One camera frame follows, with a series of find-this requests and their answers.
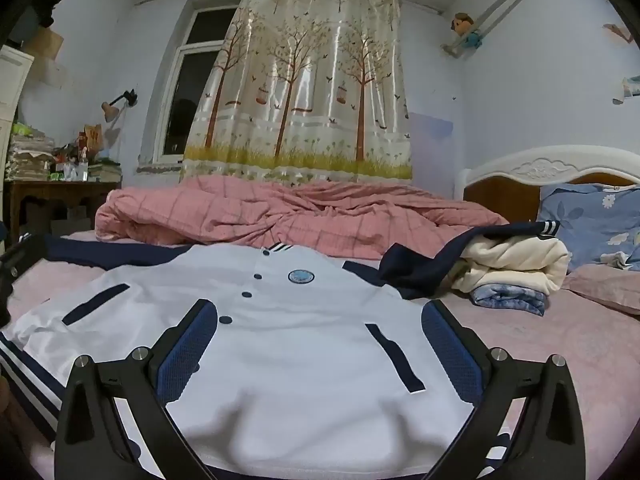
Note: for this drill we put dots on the pink checked quilt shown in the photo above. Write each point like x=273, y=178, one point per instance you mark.
x=300, y=215

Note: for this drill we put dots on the blue white wall sticker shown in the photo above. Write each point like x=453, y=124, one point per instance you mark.
x=631, y=87

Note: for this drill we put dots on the stack of papers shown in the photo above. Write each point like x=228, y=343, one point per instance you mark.
x=30, y=155

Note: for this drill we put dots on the dark bag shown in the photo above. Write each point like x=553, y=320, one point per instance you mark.
x=52, y=2

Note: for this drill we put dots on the clear plastic bottle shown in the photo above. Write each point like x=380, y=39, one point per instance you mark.
x=81, y=167

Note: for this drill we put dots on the white framed window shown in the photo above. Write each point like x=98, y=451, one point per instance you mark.
x=185, y=100

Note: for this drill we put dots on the white and wood headboard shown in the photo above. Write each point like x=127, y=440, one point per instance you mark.
x=540, y=165

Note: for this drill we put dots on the blue tie-dye cloth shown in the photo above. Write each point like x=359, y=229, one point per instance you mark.
x=510, y=297

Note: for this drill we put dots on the stack of books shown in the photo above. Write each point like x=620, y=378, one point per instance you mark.
x=106, y=171

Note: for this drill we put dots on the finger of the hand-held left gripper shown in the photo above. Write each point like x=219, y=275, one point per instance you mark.
x=20, y=257

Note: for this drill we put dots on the small doll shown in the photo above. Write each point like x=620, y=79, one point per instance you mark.
x=462, y=24

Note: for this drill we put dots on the cream fleece clothing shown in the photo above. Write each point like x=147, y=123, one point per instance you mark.
x=515, y=265

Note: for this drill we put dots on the tree print curtain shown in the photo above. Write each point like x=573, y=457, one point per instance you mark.
x=300, y=85

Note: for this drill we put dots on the cardboard box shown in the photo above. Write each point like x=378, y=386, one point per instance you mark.
x=47, y=42

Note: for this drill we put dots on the white drawer cabinet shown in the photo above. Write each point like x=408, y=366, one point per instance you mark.
x=12, y=90

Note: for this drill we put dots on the pink pillow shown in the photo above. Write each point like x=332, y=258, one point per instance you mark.
x=610, y=285

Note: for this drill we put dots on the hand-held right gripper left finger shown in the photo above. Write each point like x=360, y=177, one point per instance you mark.
x=186, y=355

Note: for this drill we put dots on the wooden desk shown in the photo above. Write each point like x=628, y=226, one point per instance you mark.
x=50, y=190

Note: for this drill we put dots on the wall mounted desk lamp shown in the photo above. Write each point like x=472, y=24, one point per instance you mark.
x=107, y=110

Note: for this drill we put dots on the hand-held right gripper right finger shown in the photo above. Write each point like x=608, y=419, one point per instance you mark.
x=450, y=355

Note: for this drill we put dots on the white and navy jacket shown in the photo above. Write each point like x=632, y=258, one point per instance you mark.
x=300, y=360

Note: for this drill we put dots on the pink wall sticker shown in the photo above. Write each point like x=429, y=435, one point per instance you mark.
x=617, y=32

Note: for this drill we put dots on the bed with pink sheet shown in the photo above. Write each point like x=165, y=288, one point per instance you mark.
x=575, y=360

